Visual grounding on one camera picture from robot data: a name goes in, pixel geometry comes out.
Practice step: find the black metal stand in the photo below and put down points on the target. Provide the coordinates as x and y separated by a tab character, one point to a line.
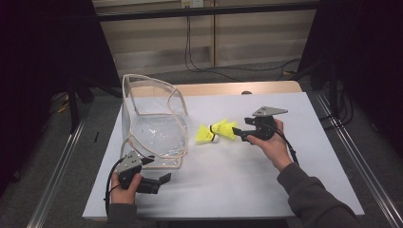
73	104

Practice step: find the wooden table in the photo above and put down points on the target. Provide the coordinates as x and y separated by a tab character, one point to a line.
237	88

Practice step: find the black horizontal bar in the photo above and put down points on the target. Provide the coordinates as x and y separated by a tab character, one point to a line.
206	12

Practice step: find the clear plastic bag beige trim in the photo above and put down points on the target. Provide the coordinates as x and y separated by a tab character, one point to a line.
158	133

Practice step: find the person's right hand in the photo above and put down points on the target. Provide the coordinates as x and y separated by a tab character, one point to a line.
274	148

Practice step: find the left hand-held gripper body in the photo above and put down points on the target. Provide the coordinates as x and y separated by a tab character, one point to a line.
130	161

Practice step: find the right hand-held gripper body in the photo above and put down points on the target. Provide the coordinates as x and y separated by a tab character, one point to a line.
267	111

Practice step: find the dark curtain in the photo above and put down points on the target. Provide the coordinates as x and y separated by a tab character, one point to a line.
364	47
38	63

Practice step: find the white power socket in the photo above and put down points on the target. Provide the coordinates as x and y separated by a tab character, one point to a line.
191	3

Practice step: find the dark round table grommet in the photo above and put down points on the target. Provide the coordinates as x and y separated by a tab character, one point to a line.
246	92

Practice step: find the aluminium floor rail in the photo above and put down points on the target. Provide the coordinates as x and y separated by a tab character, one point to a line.
364	171
57	171

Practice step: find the person's left hand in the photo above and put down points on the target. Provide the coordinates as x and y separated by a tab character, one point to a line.
123	196

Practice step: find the small black floor item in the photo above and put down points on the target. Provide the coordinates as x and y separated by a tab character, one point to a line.
96	136

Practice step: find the white table cover sheet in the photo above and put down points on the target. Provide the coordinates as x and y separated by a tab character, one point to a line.
221	101

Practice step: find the yellow shuttlecock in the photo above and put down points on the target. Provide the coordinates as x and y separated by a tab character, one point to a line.
218	126
202	135
229	130

